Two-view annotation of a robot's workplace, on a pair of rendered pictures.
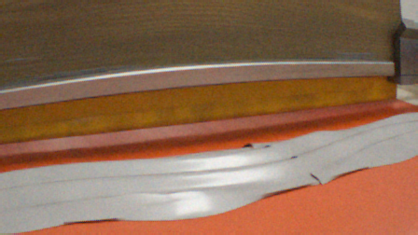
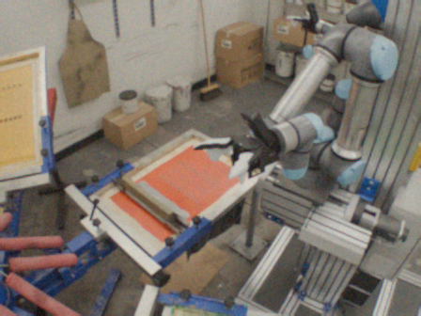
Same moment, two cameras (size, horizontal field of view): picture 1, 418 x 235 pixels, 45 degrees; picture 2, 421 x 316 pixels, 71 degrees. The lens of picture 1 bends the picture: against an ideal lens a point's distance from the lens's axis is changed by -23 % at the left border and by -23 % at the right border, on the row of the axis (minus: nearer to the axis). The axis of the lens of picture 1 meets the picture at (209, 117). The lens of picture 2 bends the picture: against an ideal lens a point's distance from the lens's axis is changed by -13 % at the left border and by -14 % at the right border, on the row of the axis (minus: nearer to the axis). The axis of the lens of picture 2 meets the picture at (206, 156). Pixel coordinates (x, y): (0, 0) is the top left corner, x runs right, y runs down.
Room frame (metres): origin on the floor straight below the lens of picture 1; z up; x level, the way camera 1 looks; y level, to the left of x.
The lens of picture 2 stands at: (0.41, 1.14, 2.15)
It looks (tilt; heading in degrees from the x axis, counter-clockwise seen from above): 39 degrees down; 252
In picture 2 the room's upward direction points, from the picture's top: straight up
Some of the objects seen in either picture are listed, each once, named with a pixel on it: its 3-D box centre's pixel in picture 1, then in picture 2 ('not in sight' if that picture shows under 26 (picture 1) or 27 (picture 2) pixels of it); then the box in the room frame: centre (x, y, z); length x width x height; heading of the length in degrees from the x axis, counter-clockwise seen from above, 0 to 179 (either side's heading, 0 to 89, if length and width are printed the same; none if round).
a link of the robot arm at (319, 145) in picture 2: not in sight; (317, 145); (-0.29, 0.33, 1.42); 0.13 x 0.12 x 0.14; 104
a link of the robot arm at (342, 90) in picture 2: not in sight; (347, 95); (-0.69, 0.02, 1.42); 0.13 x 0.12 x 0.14; 12
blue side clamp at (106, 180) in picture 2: not in sight; (110, 181); (0.50, -0.22, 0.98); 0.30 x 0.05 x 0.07; 29
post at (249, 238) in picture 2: not in sight; (255, 203); (-0.39, -0.27, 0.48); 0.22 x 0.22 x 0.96; 29
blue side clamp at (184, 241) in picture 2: not in sight; (184, 241); (0.23, 0.26, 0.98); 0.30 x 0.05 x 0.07; 29
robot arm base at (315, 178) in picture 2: not in sight; (310, 167); (-0.29, 0.32, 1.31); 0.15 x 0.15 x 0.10
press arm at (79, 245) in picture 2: not in sight; (85, 241); (0.65, 0.18, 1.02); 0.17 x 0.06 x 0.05; 29
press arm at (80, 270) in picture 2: not in sight; (115, 243); (0.54, 0.11, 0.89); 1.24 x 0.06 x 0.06; 29
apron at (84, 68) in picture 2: not in sight; (81, 53); (0.64, -2.07, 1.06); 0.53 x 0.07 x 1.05; 29
